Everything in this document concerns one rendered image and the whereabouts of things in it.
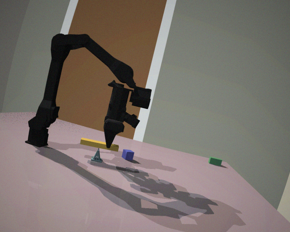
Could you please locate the green rectangular block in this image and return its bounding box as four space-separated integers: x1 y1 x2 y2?
208 157 222 166

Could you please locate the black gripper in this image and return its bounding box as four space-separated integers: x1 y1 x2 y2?
104 100 126 148

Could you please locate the yellow bar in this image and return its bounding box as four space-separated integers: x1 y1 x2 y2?
80 138 119 152

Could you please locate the blue cube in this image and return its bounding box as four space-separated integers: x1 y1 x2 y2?
122 149 134 160

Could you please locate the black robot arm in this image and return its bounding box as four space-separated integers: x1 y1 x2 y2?
25 33 152 147

